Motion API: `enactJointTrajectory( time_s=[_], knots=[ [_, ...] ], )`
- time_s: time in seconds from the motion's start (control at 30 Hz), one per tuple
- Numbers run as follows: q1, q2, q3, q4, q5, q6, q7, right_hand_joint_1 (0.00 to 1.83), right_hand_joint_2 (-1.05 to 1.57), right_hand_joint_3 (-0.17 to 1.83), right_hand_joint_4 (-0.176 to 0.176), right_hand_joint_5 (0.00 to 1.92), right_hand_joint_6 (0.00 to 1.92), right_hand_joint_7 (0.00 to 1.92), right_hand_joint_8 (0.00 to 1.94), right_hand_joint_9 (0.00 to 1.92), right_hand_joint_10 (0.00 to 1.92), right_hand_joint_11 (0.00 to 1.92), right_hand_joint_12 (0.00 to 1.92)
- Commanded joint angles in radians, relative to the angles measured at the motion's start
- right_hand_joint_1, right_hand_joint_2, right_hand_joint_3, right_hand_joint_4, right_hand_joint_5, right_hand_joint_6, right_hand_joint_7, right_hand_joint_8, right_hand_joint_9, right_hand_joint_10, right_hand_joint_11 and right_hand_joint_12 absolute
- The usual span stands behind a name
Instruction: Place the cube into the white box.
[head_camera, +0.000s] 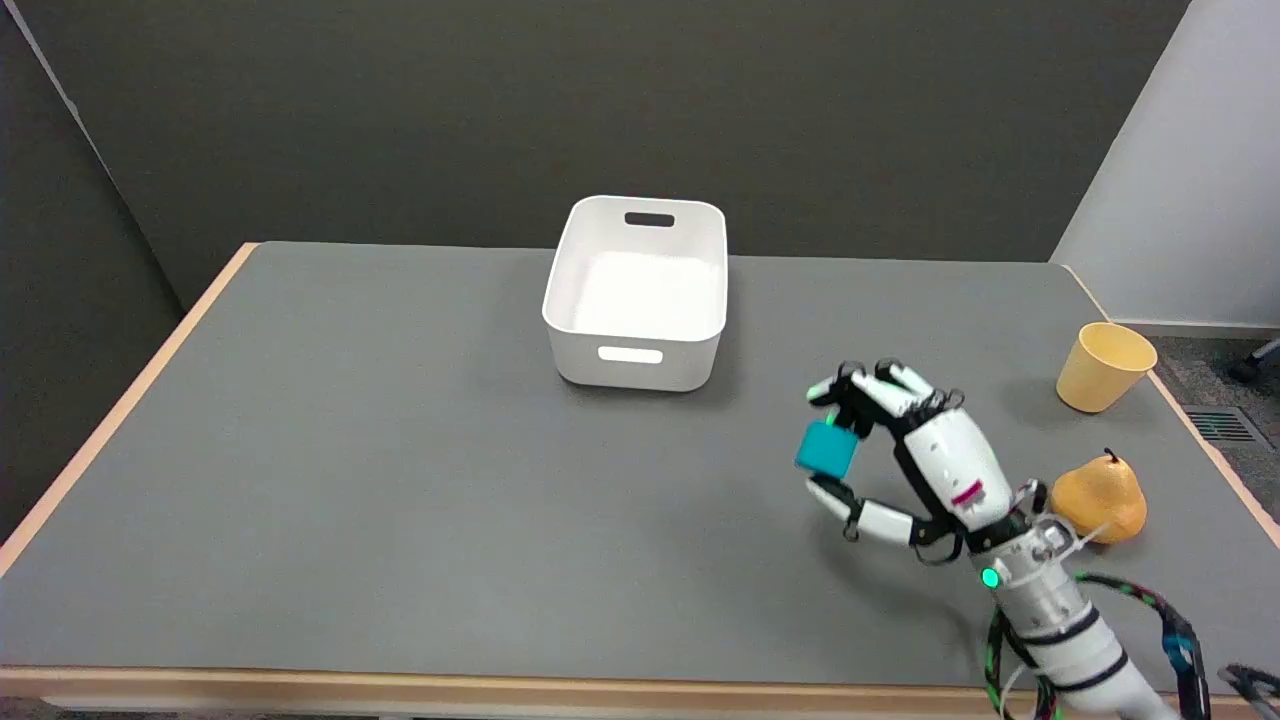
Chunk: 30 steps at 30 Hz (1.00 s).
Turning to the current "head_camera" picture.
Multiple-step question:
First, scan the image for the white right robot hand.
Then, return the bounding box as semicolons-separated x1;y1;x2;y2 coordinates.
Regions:
802;360;1048;566

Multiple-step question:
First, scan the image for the black chair base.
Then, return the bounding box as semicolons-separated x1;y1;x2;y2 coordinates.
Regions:
1230;338;1280;385

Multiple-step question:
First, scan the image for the black braided cable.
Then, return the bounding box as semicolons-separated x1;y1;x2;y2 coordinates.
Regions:
984;571;1213;720

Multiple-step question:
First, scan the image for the black floor vent grille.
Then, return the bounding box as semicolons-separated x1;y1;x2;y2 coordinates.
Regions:
1186;406;1263;444

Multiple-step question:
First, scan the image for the yellow paper cup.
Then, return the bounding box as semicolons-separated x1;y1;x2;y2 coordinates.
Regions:
1056;322;1159;414

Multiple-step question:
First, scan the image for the white plastic box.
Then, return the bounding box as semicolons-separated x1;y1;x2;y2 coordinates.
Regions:
541;195;728;393

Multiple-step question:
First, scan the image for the teal cube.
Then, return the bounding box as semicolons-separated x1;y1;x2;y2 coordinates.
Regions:
795;421;861;479

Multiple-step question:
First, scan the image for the orange pear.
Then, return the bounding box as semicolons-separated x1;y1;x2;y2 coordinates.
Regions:
1051;449;1148;545

